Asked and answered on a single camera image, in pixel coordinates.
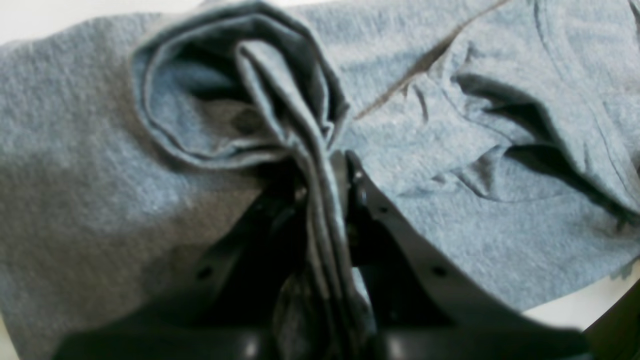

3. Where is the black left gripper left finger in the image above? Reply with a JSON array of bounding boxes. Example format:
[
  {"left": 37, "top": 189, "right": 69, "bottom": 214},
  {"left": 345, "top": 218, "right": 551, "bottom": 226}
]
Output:
[{"left": 54, "top": 165, "right": 306, "bottom": 360}]

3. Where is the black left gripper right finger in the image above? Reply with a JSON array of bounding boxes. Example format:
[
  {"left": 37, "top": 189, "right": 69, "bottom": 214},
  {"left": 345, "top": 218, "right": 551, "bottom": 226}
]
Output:
[{"left": 333, "top": 150, "right": 591, "bottom": 360}]

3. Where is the grey t-shirt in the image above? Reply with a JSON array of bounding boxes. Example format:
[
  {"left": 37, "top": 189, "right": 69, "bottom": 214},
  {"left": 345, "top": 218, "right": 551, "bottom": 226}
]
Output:
[{"left": 1, "top": 0, "right": 639, "bottom": 360}]

